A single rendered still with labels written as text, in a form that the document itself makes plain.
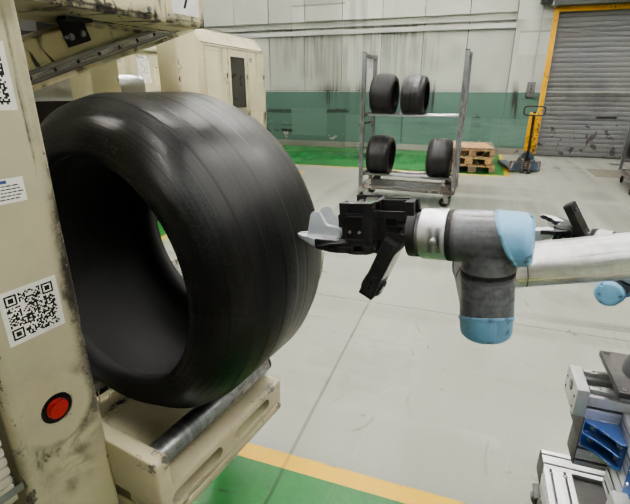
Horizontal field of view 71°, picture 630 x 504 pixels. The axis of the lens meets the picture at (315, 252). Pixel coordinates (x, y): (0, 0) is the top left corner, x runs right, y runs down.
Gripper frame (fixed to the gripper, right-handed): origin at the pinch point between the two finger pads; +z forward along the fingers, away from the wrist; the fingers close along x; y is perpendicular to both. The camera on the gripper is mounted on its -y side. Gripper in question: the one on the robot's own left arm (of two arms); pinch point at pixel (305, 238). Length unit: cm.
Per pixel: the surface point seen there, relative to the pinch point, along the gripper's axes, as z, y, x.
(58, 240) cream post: 21.4, 6.8, 29.4
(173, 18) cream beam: 44, 44, -22
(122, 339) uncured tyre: 48, -25, 6
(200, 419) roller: 18.0, -32.4, 14.2
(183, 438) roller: 17.7, -32.9, 18.9
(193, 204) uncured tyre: 7.6, 9.5, 17.2
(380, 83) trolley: 178, 51, -514
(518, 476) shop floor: -31, -128, -100
